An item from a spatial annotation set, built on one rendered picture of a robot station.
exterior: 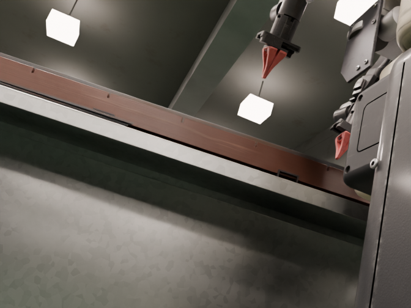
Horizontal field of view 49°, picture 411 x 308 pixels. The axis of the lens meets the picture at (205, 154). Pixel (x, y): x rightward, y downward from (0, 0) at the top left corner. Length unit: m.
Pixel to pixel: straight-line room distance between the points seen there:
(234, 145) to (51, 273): 0.48
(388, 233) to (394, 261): 0.03
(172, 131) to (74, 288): 0.40
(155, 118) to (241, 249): 0.35
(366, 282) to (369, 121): 0.27
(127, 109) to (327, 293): 0.59
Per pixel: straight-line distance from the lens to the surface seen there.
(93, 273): 0.91
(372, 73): 1.44
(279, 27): 1.12
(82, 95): 1.07
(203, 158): 0.80
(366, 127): 0.60
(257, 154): 1.04
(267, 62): 1.10
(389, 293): 0.35
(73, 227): 0.93
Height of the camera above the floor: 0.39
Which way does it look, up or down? 21 degrees up
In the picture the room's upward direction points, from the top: 17 degrees clockwise
